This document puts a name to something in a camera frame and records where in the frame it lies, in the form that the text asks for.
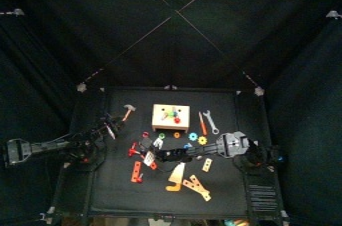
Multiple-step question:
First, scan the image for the long wooden perforated strip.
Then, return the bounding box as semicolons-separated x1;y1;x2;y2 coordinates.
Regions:
188;174;212;202
181;178;211;198

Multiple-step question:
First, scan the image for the grey toy wrench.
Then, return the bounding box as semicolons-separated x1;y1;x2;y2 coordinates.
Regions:
201;109;220;136

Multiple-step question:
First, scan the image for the thin frame cord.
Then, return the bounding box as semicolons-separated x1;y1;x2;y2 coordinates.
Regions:
124;0;260;88
81;0;236;85

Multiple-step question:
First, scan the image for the short wooden perforated plate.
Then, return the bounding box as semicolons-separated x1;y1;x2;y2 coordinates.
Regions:
200;157;213;173

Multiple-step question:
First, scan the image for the orange toy screwdriver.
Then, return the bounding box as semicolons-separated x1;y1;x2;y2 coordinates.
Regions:
197;111;208;137

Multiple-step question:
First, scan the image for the wooden toy tool box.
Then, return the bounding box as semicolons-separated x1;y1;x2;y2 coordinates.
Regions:
151;103;191;134

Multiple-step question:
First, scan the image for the wooden toy saw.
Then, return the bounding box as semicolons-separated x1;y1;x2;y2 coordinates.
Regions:
164;162;187;193

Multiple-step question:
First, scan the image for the toy hammer with wooden handle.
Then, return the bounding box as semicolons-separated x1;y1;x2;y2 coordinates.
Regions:
120;104;137;123

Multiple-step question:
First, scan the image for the orange perforated toy strip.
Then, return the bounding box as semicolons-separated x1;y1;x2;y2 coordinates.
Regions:
129;160;144;184

